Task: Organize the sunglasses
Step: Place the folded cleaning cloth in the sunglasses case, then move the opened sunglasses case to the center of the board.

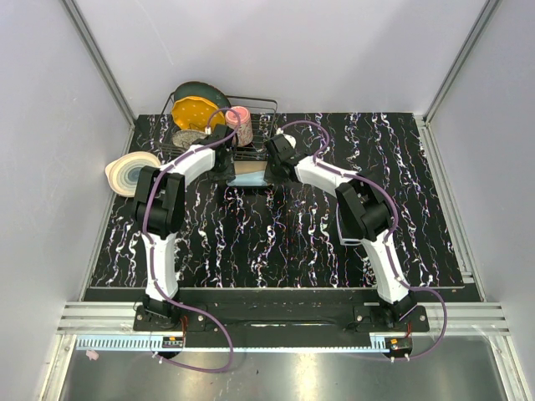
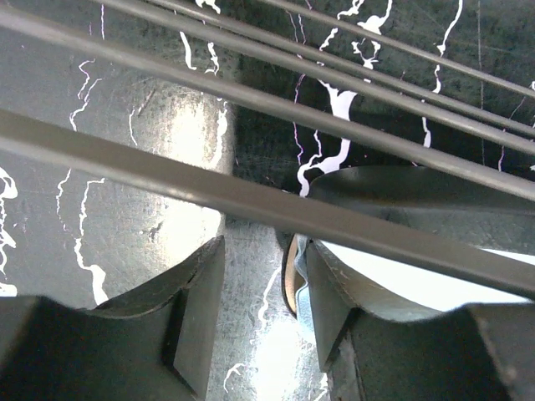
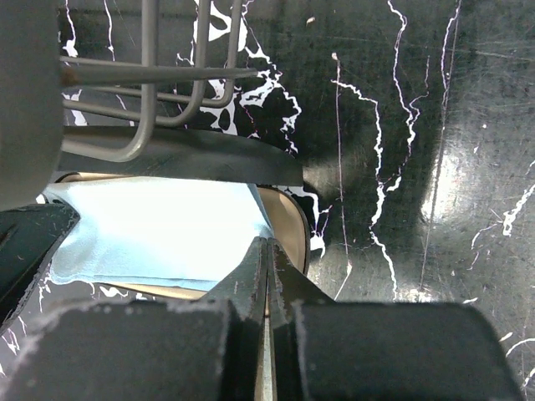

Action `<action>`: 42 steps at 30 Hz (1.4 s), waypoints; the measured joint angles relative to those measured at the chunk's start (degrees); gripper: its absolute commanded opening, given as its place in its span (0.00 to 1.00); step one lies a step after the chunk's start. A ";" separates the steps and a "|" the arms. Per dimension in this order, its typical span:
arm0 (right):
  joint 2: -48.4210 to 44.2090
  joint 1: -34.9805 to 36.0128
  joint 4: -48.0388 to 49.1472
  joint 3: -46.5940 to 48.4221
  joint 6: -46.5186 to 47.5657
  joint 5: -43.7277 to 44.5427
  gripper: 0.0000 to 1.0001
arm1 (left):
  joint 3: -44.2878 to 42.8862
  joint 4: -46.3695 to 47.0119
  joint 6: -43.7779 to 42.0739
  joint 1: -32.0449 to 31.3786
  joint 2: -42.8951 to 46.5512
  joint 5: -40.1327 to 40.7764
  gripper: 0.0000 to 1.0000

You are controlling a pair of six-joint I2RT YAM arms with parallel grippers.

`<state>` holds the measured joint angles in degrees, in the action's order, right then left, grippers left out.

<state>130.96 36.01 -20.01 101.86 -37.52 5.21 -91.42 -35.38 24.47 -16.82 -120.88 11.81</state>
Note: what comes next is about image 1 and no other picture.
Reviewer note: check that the light blue cleaning cloth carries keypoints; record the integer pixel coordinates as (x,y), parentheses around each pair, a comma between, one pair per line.
(252,179)

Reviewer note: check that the white frame sunglasses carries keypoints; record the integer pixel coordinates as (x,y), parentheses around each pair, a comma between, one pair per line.
(345,238)

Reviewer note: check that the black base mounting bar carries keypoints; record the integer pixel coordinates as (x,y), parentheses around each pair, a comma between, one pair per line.
(355,309)

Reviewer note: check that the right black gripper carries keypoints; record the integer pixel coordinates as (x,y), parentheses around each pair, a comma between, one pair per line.
(271,178)

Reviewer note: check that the black glasses case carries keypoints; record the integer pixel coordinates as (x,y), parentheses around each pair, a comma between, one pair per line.
(241,167)

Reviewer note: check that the pink patterned cup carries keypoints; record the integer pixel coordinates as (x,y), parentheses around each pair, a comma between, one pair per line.
(239,118)

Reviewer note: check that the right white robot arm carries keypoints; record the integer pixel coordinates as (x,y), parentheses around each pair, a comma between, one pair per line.
(366,215)

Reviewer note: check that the yellow dotted plate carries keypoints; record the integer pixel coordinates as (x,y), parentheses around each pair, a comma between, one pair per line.
(194,112)

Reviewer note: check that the grey patterned small plate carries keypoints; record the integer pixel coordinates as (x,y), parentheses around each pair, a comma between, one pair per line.
(184,138)

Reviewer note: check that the dark green plate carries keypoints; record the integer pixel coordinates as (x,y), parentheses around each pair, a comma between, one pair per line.
(202,90)

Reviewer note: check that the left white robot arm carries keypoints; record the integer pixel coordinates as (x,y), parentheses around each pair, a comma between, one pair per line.
(159,211)

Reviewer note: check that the cream bowl with rings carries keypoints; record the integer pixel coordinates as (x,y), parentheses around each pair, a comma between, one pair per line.
(123,174)

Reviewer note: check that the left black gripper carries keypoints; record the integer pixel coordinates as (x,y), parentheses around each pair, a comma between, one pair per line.
(227,174)

